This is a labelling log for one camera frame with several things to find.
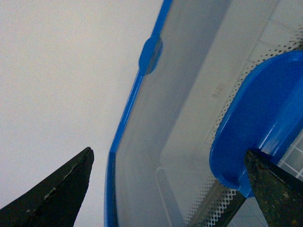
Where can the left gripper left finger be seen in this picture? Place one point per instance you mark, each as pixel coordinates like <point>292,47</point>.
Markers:
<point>55,201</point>

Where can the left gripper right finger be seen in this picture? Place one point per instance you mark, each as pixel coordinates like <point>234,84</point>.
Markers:
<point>278,193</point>

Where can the glass sliding lid blue handle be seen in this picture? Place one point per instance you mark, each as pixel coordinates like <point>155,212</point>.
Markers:
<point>248,95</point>

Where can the white chest freezer blue rim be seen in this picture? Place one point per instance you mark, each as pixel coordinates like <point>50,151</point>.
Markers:
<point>147,63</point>

